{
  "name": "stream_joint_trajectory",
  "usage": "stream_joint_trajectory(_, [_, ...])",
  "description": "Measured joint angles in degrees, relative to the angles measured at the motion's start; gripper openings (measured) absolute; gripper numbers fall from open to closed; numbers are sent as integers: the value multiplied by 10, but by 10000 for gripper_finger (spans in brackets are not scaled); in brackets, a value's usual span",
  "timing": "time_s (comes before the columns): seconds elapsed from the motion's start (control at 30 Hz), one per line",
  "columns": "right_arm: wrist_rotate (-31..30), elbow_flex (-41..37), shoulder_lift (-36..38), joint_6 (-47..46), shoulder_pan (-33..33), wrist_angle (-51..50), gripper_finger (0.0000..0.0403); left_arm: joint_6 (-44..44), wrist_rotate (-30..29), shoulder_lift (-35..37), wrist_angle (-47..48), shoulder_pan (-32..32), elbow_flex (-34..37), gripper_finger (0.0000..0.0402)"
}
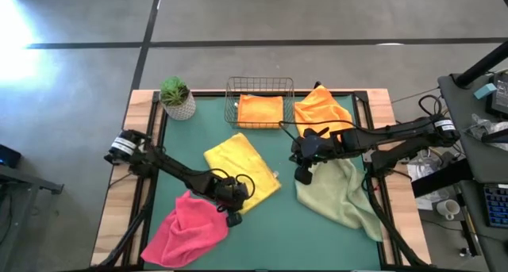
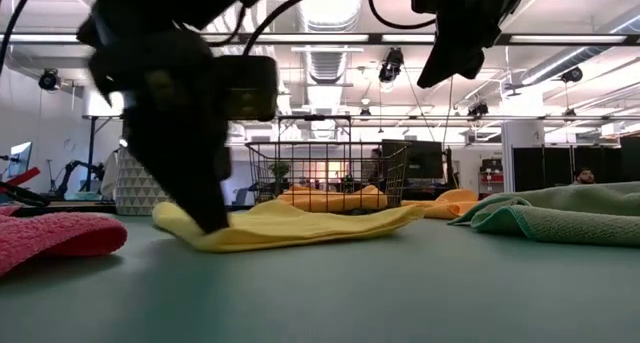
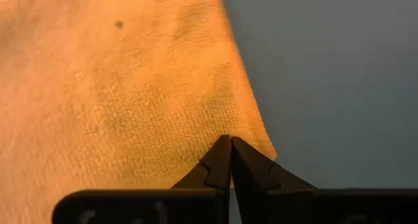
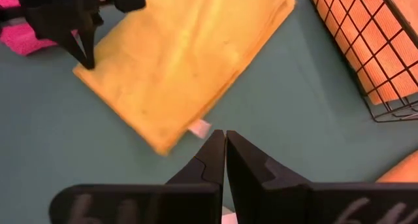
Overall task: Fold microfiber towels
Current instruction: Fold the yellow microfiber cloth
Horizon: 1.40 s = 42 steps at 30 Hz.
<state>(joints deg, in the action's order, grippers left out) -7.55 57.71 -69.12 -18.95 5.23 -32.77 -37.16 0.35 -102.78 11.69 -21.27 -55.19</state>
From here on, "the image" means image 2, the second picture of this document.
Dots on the black ceiling camera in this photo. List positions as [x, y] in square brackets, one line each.
[572, 74]
[49, 79]
[477, 109]

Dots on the light green microfiber towel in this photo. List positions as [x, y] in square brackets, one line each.
[560, 218]

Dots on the small background plant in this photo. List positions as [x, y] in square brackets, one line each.
[280, 169]

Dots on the yellow microfiber towel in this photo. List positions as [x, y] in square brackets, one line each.
[300, 228]

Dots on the background black robot arm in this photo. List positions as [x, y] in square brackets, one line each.
[75, 168]

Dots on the black table frame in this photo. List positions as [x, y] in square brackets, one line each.
[75, 209]

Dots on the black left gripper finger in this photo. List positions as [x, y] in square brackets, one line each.
[165, 173]
[212, 168]

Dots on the red storage shelf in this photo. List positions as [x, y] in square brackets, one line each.
[491, 175]

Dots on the large black screen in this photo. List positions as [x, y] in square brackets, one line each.
[425, 158]

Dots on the person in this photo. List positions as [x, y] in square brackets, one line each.
[584, 175]

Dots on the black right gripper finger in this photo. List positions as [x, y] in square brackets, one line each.
[437, 65]
[470, 60]

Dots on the overhead beam with light strips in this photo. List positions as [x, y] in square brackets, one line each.
[550, 39]

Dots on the black curved bar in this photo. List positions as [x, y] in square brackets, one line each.
[25, 195]

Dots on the black partition wall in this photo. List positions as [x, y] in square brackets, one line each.
[555, 168]

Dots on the potted plant patterned white pot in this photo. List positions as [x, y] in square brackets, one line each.
[140, 193]

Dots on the computer monitor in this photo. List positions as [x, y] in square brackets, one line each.
[20, 158]

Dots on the black overhead camera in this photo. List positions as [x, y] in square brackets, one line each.
[391, 65]

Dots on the red bar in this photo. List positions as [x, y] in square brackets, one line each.
[25, 177]

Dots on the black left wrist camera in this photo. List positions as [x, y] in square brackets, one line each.
[248, 88]

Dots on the pink microfiber towel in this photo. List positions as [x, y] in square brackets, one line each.
[50, 238]

